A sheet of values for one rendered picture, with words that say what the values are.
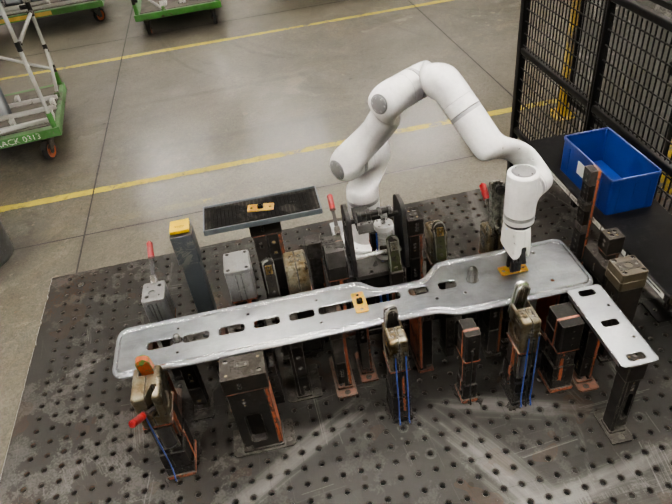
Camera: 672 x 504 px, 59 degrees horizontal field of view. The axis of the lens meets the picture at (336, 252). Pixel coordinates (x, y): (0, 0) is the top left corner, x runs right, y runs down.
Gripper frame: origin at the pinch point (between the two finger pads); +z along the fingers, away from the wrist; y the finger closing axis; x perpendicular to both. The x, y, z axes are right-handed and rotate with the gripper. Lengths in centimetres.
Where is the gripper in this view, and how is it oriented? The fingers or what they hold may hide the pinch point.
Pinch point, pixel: (513, 263)
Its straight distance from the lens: 182.5
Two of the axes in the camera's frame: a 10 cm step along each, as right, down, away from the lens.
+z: 1.1, 7.7, 6.3
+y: 1.8, 6.1, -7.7
